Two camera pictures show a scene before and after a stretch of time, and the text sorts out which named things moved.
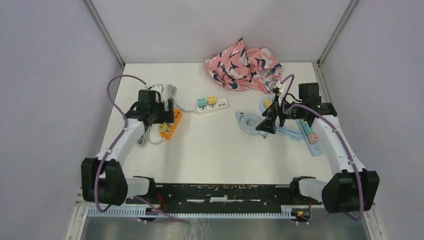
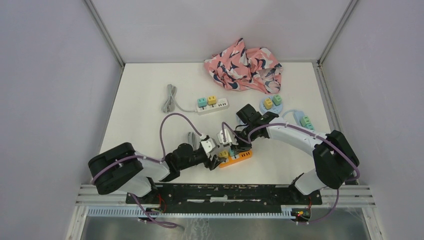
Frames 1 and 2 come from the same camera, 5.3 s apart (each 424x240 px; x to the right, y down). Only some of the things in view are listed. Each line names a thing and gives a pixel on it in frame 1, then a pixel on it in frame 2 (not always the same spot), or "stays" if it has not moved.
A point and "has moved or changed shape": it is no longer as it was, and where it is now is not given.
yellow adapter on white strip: x=211 y=100 stays
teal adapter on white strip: x=202 y=102 stays
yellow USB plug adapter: x=163 y=127 has moved or changed shape
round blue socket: x=262 y=108 stays
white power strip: x=222 y=104 stays
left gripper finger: x=169 y=118 -> x=214 y=163
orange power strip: x=172 y=127 -> x=237 y=158
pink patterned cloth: x=238 y=68 stays
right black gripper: x=268 y=125 -> x=240 y=147
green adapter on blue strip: x=303 y=122 stays
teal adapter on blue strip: x=307 y=129 stays
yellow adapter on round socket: x=267 y=102 stays
